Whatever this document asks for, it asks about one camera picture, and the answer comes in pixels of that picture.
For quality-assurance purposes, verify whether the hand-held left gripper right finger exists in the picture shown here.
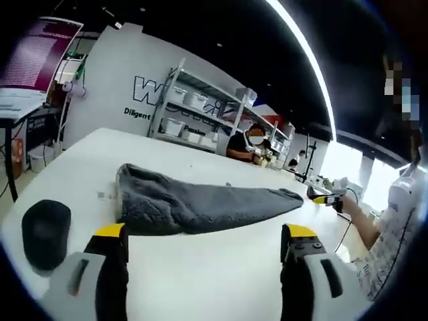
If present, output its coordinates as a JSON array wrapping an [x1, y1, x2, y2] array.
[[280, 223, 372, 321]]

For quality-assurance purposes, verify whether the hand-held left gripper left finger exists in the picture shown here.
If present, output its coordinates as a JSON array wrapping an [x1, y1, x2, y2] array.
[[39, 223, 130, 321]]

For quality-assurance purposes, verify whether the grey towel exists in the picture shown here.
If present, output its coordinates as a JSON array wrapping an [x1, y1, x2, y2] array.
[[115, 163, 304, 236]]

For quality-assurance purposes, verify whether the person's right hand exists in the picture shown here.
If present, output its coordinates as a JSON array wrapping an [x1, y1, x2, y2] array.
[[334, 195, 356, 215]]

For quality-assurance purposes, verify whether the black clamp stand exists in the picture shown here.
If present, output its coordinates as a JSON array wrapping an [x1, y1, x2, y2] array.
[[294, 133, 318, 184]]

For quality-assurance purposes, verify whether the white chest device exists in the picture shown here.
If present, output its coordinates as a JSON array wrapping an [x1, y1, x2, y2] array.
[[387, 180, 415, 213]]

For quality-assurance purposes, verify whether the operator in white shirt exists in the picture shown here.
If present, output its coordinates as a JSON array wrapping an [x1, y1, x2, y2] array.
[[354, 160, 428, 302]]

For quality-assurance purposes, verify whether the black computer mouse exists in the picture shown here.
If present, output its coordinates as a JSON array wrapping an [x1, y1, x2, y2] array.
[[21, 199, 72, 271]]

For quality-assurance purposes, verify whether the person's head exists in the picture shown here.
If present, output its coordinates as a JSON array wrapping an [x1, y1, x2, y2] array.
[[374, 53, 424, 168]]

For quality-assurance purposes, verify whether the white table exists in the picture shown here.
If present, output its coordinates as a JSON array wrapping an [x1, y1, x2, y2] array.
[[0, 126, 367, 321]]

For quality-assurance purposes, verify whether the metal storage shelf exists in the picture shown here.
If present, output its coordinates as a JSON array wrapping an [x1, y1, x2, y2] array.
[[146, 58, 297, 156]]

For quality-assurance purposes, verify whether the long ceiling light strip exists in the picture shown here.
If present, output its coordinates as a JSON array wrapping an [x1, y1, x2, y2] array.
[[267, 0, 338, 143]]

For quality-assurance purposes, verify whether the white floor crate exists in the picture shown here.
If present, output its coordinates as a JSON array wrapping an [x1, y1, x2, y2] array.
[[29, 148, 55, 174]]

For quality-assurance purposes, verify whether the orange sign panel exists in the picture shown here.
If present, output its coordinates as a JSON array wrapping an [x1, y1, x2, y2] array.
[[12, 137, 27, 172]]

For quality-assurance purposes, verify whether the shelf with white bins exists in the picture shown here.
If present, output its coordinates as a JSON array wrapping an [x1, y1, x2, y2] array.
[[162, 85, 258, 150]]

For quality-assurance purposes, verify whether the black cabinet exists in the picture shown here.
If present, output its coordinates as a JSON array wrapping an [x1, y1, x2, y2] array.
[[25, 110, 63, 154]]

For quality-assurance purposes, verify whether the white stand pole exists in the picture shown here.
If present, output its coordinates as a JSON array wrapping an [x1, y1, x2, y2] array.
[[53, 96, 71, 153]]

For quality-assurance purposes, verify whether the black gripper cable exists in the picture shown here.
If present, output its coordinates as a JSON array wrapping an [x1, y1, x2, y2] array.
[[334, 187, 362, 255]]

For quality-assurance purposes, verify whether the black chest device cable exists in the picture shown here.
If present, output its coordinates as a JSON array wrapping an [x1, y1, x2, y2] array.
[[379, 212, 413, 280]]

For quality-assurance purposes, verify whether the red blue wall banner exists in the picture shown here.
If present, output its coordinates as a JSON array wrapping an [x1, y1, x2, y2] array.
[[252, 98, 285, 124]]

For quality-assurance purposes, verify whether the green hanging strap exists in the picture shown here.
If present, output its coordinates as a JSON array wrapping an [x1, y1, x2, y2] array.
[[76, 55, 88, 83]]

